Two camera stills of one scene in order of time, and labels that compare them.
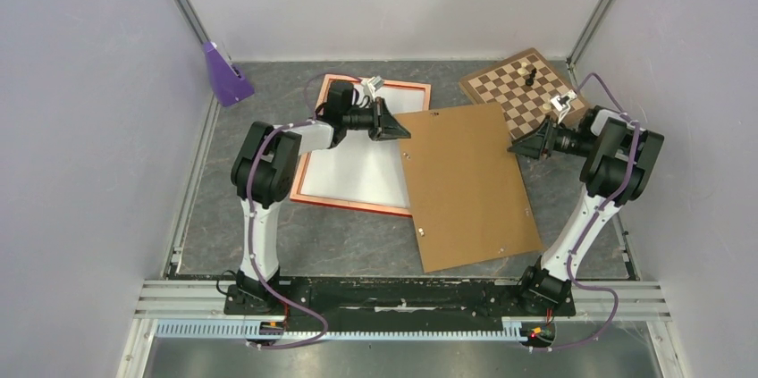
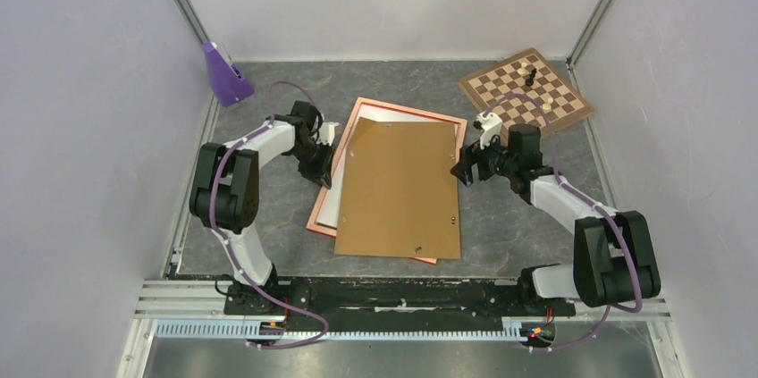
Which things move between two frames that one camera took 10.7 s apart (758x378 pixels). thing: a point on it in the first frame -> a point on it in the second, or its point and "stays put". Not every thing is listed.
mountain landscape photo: x=358 y=169 -> x=377 y=114
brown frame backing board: x=468 y=190 -> x=400 y=197
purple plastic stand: x=229 y=86 stays put
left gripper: x=383 y=126 -> x=322 y=172
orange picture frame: x=296 y=195 -> x=313 y=223
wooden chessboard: x=525 y=86 stays put
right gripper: x=539 y=143 -> x=471 y=155
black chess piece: x=530 y=80 stays put
